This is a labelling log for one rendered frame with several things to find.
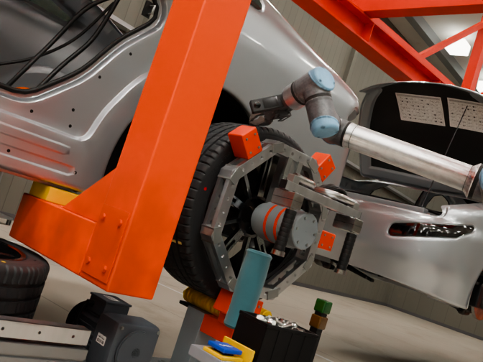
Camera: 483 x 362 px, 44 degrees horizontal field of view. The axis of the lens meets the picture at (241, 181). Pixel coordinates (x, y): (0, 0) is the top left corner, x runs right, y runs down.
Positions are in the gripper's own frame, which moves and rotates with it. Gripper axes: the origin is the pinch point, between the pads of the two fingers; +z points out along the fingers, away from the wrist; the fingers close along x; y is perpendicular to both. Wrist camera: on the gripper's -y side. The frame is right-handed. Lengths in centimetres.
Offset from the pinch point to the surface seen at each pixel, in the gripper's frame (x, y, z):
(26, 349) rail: -59, -90, 12
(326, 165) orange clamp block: -20.8, 25.6, -7.3
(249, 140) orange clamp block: -12.0, -15.1, -12.2
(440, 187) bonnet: -5, 343, 132
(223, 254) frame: -45, -23, 6
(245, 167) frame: -19.9, -15.9, -7.9
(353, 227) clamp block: -47, 16, -18
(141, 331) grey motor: -62, -50, 22
